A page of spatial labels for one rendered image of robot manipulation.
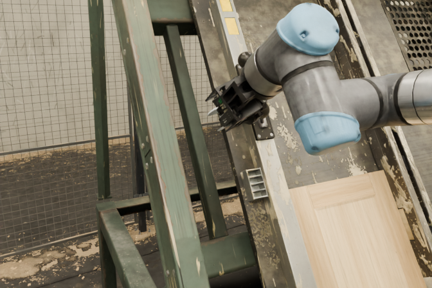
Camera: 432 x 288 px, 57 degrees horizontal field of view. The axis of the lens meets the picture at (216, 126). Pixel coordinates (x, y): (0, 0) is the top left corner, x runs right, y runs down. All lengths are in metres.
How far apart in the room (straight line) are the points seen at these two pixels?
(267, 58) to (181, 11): 0.59
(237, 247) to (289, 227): 0.13
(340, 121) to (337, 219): 0.54
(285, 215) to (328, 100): 0.45
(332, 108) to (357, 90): 0.05
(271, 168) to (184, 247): 0.28
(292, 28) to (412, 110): 0.19
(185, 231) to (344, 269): 0.40
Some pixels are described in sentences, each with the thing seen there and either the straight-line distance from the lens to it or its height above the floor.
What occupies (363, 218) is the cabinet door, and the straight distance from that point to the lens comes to 1.08.
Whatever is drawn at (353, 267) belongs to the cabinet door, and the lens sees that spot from 1.04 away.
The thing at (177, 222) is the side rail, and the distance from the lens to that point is 0.81.
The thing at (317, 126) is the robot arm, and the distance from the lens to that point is 0.51.
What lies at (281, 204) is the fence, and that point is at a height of 1.21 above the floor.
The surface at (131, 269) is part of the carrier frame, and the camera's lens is 1.48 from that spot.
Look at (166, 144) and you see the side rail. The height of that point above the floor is 1.36.
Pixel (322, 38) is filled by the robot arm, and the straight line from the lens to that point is 0.53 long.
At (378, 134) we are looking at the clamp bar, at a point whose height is 1.32.
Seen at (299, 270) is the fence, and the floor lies 1.10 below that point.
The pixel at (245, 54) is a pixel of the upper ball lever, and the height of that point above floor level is 1.54.
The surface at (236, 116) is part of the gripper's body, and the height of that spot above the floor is 1.45.
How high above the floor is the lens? 1.60
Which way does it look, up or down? 14 degrees down
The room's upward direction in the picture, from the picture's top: straight up
